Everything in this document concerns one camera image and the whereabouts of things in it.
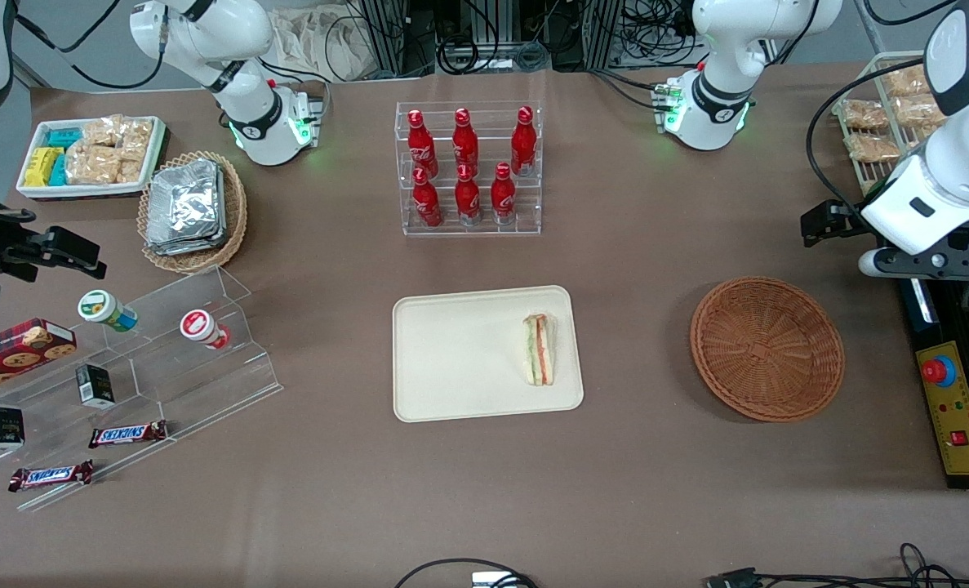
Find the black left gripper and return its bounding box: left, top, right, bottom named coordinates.
left=800, top=199, right=877, bottom=245

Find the triangular sandwich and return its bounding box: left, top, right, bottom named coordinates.
left=522, top=314, right=558, bottom=387

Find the brown wicker basket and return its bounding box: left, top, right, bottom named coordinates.
left=690, top=277, right=846, bottom=423

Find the light tan wicker basket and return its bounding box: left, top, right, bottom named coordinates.
left=137, top=150, right=249, bottom=274

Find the beige plastic tray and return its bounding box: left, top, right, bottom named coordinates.
left=392, top=285, right=585, bottom=424

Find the green lid white cup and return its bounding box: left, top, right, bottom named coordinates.
left=77, top=289, right=139, bottom=332

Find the white plastic snack bin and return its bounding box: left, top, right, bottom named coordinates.
left=16, top=116, right=168, bottom=201

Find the yellow snack packet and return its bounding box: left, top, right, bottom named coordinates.
left=24, top=147, right=60, bottom=187

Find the bagged brown pastry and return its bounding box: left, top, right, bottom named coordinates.
left=892, top=96, right=947, bottom=128
left=843, top=100, right=890, bottom=131
left=880, top=64, right=935, bottom=99
left=845, top=132, right=901, bottom=163

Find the silver foil packet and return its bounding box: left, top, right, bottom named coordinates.
left=149, top=158, right=224, bottom=244
left=146, top=233, right=228, bottom=257

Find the red tartan cookie box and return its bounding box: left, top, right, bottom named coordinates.
left=0, top=318, right=78, bottom=399

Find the small black carton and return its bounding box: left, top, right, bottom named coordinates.
left=0, top=406, right=25, bottom=452
left=75, top=364, right=117, bottom=410

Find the red lid white cup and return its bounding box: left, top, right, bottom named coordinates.
left=179, top=309, right=231, bottom=350

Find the clear acrylic stepped stand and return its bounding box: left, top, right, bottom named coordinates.
left=0, top=265, right=284, bottom=513

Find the red emergency stop button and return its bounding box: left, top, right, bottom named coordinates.
left=922, top=356, right=958, bottom=388

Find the brown Snickers bar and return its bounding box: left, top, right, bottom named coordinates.
left=88, top=420, right=169, bottom=449
left=7, top=460, right=95, bottom=492

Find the black and yellow control box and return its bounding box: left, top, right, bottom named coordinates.
left=900, top=278, right=969, bottom=491

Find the clear acrylic bottle rack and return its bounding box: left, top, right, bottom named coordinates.
left=395, top=100, right=543, bottom=238

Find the red cola bottle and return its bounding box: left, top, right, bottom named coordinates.
left=452, top=108, right=480, bottom=176
left=491, top=163, right=518, bottom=225
left=407, top=109, right=439, bottom=179
left=454, top=164, right=482, bottom=227
left=411, top=168, right=443, bottom=228
left=510, top=106, right=537, bottom=177

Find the beige cloth bag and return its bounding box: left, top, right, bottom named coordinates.
left=270, top=7, right=372, bottom=82

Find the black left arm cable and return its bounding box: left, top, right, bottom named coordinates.
left=806, top=56, right=927, bottom=215

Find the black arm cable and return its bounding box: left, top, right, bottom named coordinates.
left=12, top=0, right=167, bottom=91
left=806, top=56, right=927, bottom=215

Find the white wire rack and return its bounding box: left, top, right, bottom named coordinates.
left=831, top=51, right=955, bottom=197

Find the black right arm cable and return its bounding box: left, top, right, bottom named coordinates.
left=12, top=0, right=167, bottom=91

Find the aluminium profile frame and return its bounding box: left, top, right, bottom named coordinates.
left=366, top=0, right=408, bottom=79
left=585, top=0, right=625, bottom=71

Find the coiled black cable bundle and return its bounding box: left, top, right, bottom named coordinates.
left=435, top=39, right=552, bottom=76

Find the black cable with white plug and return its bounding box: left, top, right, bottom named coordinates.
left=393, top=558, right=539, bottom=588

